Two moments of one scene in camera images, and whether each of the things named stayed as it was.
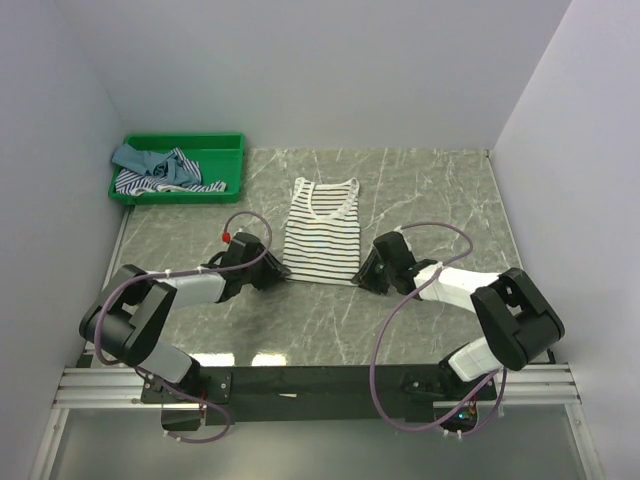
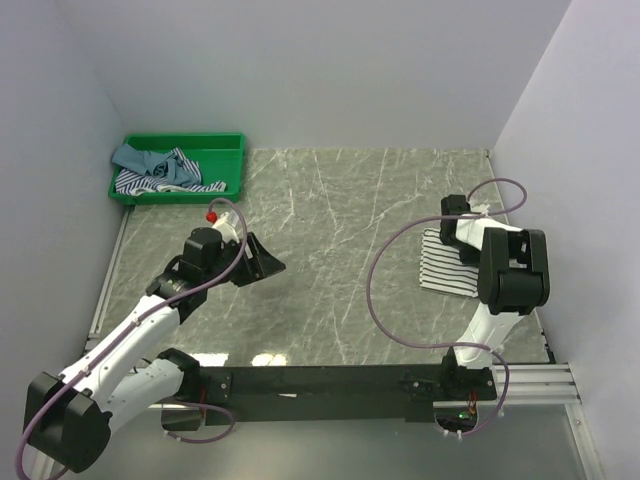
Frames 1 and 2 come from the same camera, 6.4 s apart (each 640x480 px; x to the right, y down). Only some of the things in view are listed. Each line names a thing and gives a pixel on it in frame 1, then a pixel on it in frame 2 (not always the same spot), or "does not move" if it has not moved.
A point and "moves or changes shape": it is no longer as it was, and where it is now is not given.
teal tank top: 165,165 does not move
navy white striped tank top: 130,182 does not move
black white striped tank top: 322,249 moves or changes shape
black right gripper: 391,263 -> 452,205
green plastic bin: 220,156 does not move
